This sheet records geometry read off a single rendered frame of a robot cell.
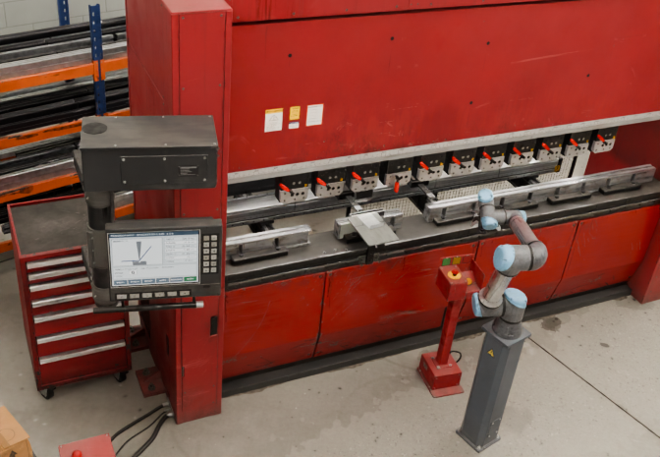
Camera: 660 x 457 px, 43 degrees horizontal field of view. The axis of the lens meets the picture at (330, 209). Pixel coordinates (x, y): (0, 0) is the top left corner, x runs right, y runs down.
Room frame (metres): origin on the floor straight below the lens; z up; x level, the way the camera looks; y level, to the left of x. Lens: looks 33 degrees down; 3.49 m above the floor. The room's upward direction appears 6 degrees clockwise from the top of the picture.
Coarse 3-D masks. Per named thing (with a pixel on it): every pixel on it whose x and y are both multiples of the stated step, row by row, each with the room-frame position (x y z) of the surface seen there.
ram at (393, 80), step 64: (576, 0) 4.28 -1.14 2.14; (640, 0) 4.48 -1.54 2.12; (256, 64) 3.47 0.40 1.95; (320, 64) 3.62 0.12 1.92; (384, 64) 3.77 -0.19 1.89; (448, 64) 3.94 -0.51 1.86; (512, 64) 4.13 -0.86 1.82; (576, 64) 4.32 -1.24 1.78; (640, 64) 4.54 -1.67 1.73; (256, 128) 3.48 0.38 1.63; (320, 128) 3.63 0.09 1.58; (384, 128) 3.80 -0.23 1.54; (448, 128) 3.98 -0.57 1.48; (512, 128) 4.17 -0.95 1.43; (576, 128) 4.38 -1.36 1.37
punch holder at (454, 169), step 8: (448, 152) 4.05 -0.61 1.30; (456, 152) 4.01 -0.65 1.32; (464, 152) 4.03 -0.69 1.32; (472, 152) 4.06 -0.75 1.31; (448, 160) 4.03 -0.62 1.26; (464, 160) 4.04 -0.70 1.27; (472, 160) 4.07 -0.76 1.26; (448, 168) 4.03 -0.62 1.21; (456, 168) 4.02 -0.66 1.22; (464, 168) 4.05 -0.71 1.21; (472, 168) 4.07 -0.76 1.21
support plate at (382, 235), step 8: (376, 216) 3.79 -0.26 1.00; (352, 224) 3.70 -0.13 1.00; (360, 224) 3.70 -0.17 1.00; (384, 224) 3.73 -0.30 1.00; (360, 232) 3.63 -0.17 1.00; (368, 232) 3.64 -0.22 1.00; (376, 232) 3.64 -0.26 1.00; (384, 232) 3.65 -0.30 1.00; (392, 232) 3.66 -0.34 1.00; (368, 240) 3.56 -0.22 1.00; (376, 240) 3.57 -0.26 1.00; (384, 240) 3.58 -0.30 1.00; (392, 240) 3.59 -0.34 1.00
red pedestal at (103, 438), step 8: (80, 440) 2.24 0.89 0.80; (88, 440) 2.25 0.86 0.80; (96, 440) 2.25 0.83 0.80; (104, 440) 2.26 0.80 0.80; (64, 448) 2.20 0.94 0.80; (72, 448) 2.20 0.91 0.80; (80, 448) 2.20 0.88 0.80; (88, 448) 2.21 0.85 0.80; (96, 448) 2.21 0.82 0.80; (104, 448) 2.22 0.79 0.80; (112, 448) 2.22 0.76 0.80; (64, 456) 2.16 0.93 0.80; (72, 456) 2.15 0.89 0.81; (80, 456) 2.15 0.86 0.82; (88, 456) 2.17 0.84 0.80; (96, 456) 2.18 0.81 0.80; (104, 456) 2.18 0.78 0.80; (112, 456) 2.18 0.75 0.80
